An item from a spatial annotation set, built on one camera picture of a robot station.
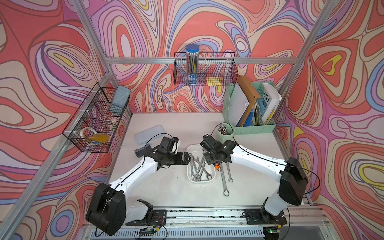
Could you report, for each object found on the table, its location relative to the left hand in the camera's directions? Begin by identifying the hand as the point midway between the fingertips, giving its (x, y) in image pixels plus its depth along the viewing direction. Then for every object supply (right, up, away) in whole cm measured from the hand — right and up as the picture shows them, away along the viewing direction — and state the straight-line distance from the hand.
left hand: (185, 159), depth 83 cm
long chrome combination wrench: (+23, -18, -1) cm, 29 cm away
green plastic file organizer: (+59, +19, +22) cm, 65 cm away
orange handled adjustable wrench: (+17, -3, -5) cm, 18 cm away
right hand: (+15, 0, 0) cm, 15 cm away
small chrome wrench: (+26, -12, +4) cm, 29 cm away
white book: (+56, +37, +11) cm, 68 cm away
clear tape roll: (-46, +16, -17) cm, 52 cm away
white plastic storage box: (+7, -8, +6) cm, 13 cm away
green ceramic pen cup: (+24, +15, +5) cm, 29 cm away
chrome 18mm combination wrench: (+13, -11, +5) cm, 18 cm away
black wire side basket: (-50, +18, -3) cm, 54 cm away
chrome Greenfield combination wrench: (+7, -12, +3) cm, 14 cm away
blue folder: (+42, +22, +15) cm, 50 cm away
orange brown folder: (+38, +37, +3) cm, 53 cm away
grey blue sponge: (-36, +33, -2) cm, 49 cm away
